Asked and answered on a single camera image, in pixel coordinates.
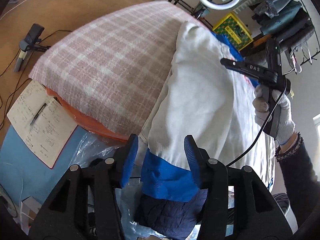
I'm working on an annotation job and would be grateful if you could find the white and blue jacket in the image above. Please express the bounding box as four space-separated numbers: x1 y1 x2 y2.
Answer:
136 22 275 202

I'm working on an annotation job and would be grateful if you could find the black clothes rack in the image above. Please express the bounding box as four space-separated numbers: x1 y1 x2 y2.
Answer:
273 0 319 74

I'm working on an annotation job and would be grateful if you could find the white-gloved right hand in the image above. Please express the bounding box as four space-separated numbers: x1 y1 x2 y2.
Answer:
253 85 296 145

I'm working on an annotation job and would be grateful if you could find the clear plastic bag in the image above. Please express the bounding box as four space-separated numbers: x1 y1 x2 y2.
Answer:
72 132 141 240

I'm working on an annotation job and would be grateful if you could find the orange bed sheet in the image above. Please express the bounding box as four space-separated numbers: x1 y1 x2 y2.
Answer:
46 88 129 142

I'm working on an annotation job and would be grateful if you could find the bright window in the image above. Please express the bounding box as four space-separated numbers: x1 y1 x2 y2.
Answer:
313 114 320 138

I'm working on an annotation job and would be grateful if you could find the yellow green patterned box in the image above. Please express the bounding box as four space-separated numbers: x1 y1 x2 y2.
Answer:
212 12 253 51

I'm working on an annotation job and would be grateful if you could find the navy quilted garment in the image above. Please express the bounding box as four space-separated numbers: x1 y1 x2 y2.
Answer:
134 190 208 239

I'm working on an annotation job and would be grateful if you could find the open handwritten notebook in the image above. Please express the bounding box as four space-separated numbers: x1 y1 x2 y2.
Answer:
7 80 77 168

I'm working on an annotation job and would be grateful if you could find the pink plaid bed blanket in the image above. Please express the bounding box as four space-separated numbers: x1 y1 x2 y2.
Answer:
29 1 197 136

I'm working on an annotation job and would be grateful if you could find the black pen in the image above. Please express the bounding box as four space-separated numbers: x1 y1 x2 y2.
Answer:
30 103 47 126

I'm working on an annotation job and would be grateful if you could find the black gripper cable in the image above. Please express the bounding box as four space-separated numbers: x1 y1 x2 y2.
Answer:
224 74 288 168

